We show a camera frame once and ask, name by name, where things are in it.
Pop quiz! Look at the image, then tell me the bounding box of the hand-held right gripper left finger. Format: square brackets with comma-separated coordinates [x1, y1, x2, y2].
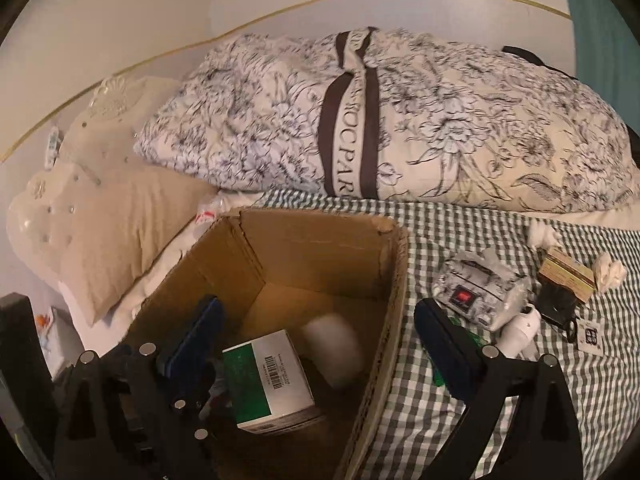
[52, 295, 226, 480]

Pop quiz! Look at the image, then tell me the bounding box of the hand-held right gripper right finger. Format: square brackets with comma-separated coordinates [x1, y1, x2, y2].
[414, 297, 585, 480]

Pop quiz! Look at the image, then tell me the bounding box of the green plastic packet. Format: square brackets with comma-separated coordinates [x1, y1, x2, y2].
[434, 312, 496, 388]

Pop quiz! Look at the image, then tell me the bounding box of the floral printed tissue pack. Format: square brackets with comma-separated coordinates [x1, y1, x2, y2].
[432, 250, 533, 332]

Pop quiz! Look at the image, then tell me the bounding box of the small black case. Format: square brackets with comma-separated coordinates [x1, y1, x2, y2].
[537, 280, 581, 328]

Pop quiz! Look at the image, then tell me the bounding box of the brown cardboard box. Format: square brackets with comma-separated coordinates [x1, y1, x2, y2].
[122, 207, 411, 480]

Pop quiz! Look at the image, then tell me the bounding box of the medicine box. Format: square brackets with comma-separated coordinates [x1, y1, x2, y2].
[537, 247, 596, 305]

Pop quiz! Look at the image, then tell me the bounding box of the white tissue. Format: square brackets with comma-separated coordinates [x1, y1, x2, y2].
[527, 222, 560, 248]
[589, 252, 628, 292]

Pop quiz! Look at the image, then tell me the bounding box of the green checked bed sheet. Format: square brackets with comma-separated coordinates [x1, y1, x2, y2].
[260, 190, 640, 480]

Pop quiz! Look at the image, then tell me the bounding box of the small white bottle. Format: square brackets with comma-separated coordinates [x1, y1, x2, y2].
[495, 304, 542, 358]

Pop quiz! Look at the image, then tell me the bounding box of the green and white carton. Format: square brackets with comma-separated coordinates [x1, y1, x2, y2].
[221, 330, 326, 435]

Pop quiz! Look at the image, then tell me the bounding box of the white round jar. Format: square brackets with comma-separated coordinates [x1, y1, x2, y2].
[300, 312, 365, 391]

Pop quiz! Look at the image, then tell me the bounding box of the clear plastic wrapper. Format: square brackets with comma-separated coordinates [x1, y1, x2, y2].
[192, 195, 231, 233]

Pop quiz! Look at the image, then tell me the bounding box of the beige pillow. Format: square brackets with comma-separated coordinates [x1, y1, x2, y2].
[55, 165, 221, 326]
[5, 75, 186, 281]

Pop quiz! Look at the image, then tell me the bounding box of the white printed box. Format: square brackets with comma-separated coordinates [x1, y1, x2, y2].
[35, 305, 83, 376]

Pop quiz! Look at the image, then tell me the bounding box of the white square tag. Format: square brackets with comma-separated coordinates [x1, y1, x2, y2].
[575, 317, 603, 353]

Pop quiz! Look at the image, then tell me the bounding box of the floral printed quilt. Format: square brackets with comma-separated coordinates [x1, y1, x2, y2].
[134, 26, 640, 213]

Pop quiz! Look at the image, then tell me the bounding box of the small white packet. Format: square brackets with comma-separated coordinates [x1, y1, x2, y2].
[44, 127, 63, 168]

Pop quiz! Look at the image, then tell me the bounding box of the black cloth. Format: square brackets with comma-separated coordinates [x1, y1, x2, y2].
[502, 45, 546, 66]

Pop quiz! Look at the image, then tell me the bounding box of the teal curtain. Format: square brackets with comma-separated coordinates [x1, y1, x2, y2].
[557, 0, 640, 91]

